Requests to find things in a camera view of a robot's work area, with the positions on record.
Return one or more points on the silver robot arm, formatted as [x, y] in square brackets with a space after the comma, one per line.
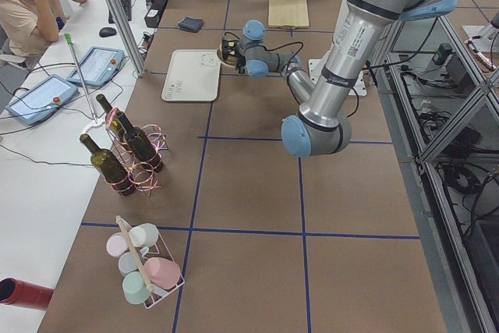
[320, 126]

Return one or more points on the blue teach pendant tablet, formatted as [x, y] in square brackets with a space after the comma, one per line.
[42, 101]
[100, 64]

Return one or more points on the mint green cup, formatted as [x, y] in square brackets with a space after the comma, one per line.
[134, 288]

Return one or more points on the light pink cup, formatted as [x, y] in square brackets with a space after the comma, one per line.
[116, 245]

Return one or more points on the grey cup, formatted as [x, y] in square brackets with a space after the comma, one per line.
[126, 264]

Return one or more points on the white round plate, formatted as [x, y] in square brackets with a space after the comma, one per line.
[227, 56]

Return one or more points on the wooden cutting board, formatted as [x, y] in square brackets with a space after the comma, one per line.
[288, 14]

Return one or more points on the white bear tray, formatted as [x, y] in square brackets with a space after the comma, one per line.
[193, 76]

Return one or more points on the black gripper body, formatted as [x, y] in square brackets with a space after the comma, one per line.
[238, 61]

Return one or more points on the copper wire bottle rack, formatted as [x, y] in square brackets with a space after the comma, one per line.
[141, 174]

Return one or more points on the metal rod with green tip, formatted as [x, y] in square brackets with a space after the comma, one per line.
[95, 122]

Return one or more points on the black computer mouse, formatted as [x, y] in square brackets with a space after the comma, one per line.
[107, 32]

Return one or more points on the white wire cup rack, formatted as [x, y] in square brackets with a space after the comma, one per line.
[141, 255]

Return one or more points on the dark green wine bottle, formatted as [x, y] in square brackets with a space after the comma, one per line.
[139, 143]
[109, 166]
[110, 118]

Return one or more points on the red cylinder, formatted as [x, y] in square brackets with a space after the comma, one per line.
[23, 294]

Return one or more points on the black keyboard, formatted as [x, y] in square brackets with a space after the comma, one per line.
[121, 3]

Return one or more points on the grey folded cloth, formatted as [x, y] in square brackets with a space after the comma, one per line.
[190, 24]

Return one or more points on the white cup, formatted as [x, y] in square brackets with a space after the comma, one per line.
[143, 235]

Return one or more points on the seated person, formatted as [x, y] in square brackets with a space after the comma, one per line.
[32, 25]

